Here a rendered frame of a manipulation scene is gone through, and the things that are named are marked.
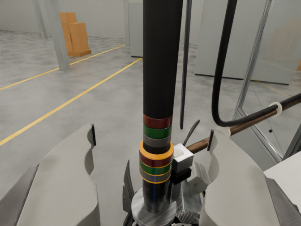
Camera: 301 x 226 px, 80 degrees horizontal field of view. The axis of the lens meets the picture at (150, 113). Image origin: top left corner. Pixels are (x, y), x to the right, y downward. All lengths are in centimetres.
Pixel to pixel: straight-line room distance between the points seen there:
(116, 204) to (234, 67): 484
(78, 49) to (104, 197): 703
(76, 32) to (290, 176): 812
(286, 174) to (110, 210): 167
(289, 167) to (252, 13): 516
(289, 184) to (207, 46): 520
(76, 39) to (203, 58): 516
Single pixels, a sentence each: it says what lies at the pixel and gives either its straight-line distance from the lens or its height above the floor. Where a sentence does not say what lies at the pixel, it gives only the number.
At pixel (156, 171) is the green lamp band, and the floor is 155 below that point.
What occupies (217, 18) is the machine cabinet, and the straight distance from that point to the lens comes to 562.
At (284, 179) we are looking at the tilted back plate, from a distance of 69.
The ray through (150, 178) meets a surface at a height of 154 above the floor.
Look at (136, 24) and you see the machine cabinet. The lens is 774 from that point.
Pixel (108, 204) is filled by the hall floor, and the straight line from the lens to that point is 211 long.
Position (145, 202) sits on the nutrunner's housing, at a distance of 29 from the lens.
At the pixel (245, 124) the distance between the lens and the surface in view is 37.
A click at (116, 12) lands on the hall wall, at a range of 1380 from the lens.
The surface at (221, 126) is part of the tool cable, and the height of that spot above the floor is 157.
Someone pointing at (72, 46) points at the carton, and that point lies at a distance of 858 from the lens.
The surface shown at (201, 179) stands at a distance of 78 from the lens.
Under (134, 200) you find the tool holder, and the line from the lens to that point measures 32.
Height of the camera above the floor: 172
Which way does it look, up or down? 30 degrees down
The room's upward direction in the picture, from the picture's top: 1 degrees clockwise
